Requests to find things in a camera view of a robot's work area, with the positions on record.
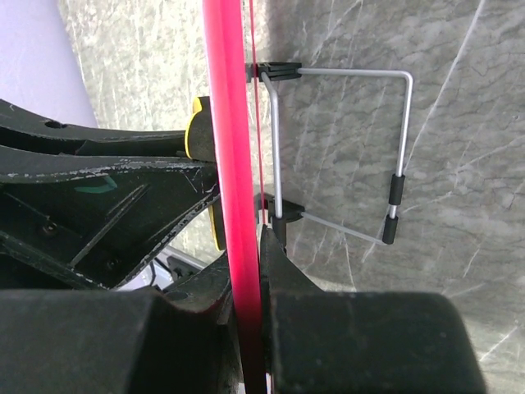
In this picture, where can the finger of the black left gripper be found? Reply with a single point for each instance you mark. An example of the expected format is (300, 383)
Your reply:
(90, 222)
(27, 131)

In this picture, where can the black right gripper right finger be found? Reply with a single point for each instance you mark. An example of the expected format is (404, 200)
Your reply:
(360, 342)

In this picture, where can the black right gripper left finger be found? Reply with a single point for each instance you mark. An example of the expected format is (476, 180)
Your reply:
(58, 340)

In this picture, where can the pink framed whiteboard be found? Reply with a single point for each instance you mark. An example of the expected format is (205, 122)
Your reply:
(224, 42)

